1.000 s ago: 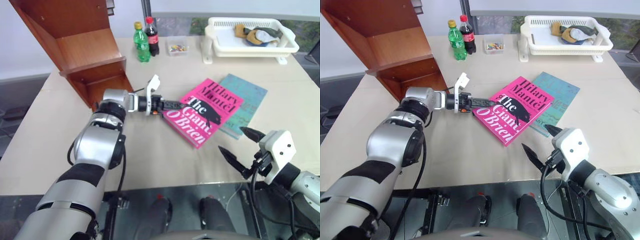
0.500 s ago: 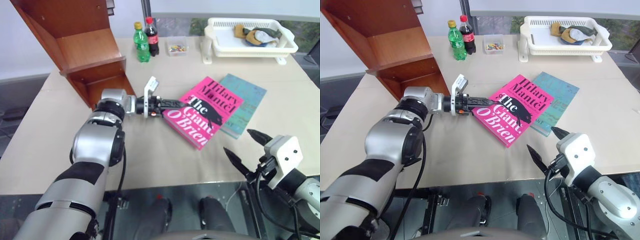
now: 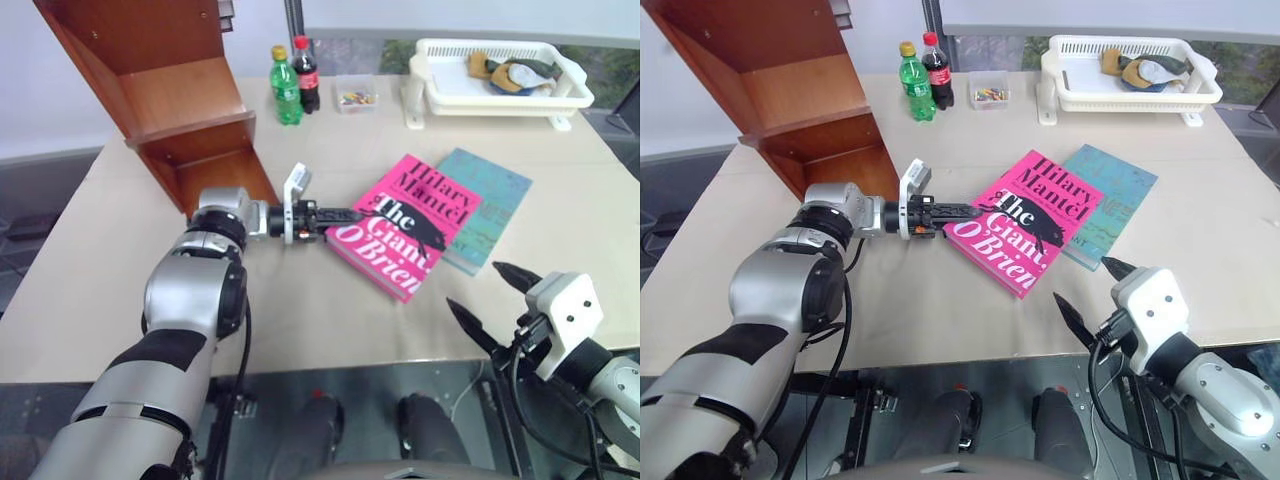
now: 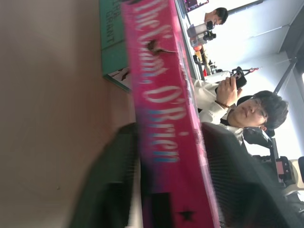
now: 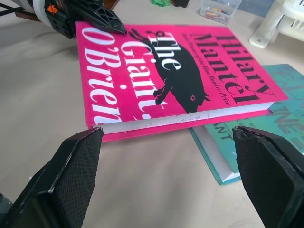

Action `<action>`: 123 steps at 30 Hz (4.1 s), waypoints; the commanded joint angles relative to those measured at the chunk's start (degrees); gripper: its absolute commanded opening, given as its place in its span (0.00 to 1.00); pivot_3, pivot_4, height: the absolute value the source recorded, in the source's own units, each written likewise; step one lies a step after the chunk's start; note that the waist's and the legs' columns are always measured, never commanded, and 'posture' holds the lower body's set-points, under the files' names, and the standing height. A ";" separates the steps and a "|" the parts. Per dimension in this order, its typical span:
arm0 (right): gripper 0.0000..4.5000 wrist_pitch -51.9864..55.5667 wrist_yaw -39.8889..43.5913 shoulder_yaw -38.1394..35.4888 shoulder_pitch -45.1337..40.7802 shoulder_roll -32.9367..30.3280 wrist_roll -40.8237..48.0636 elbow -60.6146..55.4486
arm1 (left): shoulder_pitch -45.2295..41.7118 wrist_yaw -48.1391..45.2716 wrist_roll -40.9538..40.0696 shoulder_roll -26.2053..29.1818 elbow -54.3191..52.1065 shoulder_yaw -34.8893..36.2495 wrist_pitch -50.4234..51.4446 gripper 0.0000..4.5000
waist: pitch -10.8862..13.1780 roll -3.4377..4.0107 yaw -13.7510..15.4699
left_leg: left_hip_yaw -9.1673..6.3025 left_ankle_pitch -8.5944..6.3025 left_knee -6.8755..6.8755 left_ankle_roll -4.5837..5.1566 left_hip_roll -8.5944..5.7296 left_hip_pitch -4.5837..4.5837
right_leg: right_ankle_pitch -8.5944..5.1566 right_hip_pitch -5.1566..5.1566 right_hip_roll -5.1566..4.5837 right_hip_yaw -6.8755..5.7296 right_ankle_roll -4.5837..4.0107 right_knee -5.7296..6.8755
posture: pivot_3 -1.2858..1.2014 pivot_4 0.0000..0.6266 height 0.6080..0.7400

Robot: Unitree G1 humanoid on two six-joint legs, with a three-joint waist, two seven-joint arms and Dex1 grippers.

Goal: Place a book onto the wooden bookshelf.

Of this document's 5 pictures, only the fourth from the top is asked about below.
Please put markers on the teal paperback book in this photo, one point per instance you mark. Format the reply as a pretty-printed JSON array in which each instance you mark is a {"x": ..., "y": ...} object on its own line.
[{"x": 111, "y": 47}]

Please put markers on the black office chair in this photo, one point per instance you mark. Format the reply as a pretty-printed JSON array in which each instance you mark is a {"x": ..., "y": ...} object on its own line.
[{"x": 257, "y": 140}]

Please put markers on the clear bottle with black lid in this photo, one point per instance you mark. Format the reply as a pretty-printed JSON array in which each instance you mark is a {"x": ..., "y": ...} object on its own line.
[{"x": 202, "y": 39}]

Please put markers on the bystander hand with phone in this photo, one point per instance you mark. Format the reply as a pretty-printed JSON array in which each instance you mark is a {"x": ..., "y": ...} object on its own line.
[{"x": 226, "y": 91}]

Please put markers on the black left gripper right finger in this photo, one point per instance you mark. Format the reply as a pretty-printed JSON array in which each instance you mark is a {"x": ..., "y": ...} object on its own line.
[{"x": 237, "y": 190}]

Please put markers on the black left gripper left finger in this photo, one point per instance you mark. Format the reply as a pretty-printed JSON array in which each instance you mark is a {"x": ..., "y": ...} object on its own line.
[{"x": 111, "y": 180}]

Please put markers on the dark-haired person at desk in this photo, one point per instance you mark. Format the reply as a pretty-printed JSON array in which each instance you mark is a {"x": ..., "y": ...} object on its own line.
[{"x": 217, "y": 15}]

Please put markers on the black smartphone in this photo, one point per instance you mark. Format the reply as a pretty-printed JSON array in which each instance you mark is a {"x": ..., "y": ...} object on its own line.
[{"x": 240, "y": 79}]

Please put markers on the beige device with pink panel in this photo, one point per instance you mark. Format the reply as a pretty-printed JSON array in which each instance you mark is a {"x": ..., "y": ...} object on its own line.
[{"x": 288, "y": 169}]

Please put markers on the computer monitor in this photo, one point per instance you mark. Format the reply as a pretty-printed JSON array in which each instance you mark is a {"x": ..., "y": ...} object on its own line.
[{"x": 193, "y": 4}]

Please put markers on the seated person with glasses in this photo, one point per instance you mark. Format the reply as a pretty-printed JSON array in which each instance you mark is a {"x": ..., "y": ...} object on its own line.
[{"x": 254, "y": 110}]

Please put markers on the pink hardcover book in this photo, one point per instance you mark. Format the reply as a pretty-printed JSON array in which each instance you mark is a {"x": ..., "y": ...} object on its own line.
[{"x": 161, "y": 107}]

